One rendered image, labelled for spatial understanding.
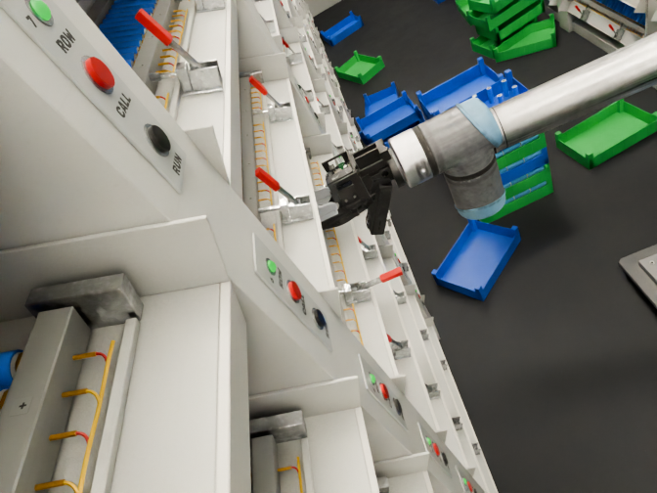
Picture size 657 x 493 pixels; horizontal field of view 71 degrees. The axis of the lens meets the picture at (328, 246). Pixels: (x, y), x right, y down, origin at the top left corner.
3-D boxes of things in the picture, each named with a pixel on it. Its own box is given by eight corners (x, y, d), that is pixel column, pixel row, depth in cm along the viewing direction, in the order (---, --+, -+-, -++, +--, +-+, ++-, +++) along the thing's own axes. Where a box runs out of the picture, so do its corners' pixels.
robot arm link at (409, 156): (420, 157, 83) (439, 189, 76) (396, 170, 84) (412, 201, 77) (405, 118, 77) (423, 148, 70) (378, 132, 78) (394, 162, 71)
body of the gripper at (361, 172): (317, 163, 79) (380, 131, 77) (337, 198, 85) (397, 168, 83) (324, 190, 74) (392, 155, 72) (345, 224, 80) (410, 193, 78)
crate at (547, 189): (528, 164, 197) (525, 151, 191) (553, 192, 182) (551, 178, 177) (462, 197, 202) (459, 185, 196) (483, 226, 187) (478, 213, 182)
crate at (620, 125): (620, 109, 193) (620, 93, 188) (659, 129, 178) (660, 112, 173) (555, 147, 196) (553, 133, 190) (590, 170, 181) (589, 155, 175)
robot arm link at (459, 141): (510, 156, 75) (499, 106, 68) (439, 191, 77) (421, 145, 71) (487, 130, 82) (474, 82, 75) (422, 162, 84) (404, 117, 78)
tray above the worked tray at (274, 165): (292, 98, 94) (281, 28, 85) (344, 344, 51) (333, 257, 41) (194, 114, 93) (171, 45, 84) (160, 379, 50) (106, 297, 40)
